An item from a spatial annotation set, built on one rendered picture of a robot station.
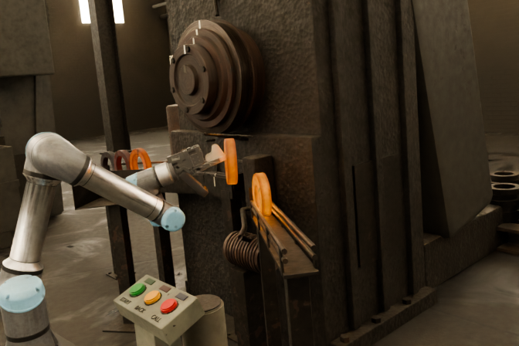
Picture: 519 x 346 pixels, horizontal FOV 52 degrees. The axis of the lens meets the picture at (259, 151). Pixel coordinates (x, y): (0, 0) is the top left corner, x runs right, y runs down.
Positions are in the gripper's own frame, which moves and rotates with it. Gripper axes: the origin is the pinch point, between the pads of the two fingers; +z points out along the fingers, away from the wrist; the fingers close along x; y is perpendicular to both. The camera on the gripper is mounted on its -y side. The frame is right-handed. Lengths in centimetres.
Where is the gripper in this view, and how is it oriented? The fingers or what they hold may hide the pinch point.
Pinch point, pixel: (229, 155)
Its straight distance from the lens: 177.3
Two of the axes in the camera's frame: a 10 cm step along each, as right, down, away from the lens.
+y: -3.5, -9.3, -1.5
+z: 9.3, -3.6, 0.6
